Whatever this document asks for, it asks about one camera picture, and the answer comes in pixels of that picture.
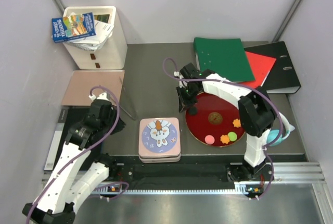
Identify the black sandwich cookie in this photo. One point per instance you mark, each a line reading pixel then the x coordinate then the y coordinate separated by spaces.
pixel 192 111

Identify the green ring binder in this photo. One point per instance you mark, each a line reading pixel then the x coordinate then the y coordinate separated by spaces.
pixel 226 57

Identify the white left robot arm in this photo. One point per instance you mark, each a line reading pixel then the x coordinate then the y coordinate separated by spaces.
pixel 63 194

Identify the blue paperback book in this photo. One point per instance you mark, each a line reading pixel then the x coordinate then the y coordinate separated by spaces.
pixel 73 27

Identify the white papers in bin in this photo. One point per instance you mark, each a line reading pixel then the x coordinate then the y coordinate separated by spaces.
pixel 103 30

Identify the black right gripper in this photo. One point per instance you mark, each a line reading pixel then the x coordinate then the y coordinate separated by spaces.
pixel 183 102

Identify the black notebook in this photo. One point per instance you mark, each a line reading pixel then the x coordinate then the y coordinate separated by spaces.
pixel 69 115

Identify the grey cable duct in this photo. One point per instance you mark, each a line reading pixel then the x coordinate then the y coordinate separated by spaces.
pixel 237 189

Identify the silver tin lid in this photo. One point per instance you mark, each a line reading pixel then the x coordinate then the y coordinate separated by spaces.
pixel 159 137

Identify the pink cookie tin box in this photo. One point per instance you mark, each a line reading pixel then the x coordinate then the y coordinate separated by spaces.
pixel 153 160

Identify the red round lacquer tray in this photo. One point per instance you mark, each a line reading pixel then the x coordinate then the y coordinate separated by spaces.
pixel 214 117

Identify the pink sandwich cookie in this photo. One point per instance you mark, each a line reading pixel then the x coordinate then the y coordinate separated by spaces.
pixel 209 139

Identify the green macaron cookie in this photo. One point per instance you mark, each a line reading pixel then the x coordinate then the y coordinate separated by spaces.
pixel 232 136

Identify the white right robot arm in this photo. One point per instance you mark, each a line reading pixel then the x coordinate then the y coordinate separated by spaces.
pixel 257 112

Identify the black ring binder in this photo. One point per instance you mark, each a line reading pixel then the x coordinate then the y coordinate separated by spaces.
pixel 282 78

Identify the orange flower cookie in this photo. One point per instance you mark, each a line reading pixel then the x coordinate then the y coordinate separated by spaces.
pixel 237 123
pixel 224 139

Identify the pink notebook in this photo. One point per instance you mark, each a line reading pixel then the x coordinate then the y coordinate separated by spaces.
pixel 81 82

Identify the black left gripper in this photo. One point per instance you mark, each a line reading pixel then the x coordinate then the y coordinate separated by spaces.
pixel 120 126

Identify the red folder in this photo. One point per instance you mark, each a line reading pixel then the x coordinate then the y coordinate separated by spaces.
pixel 260 66

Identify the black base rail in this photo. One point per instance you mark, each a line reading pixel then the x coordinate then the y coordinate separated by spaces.
pixel 219 167

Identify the white storage bin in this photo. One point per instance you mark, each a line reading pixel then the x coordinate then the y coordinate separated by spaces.
pixel 111 56

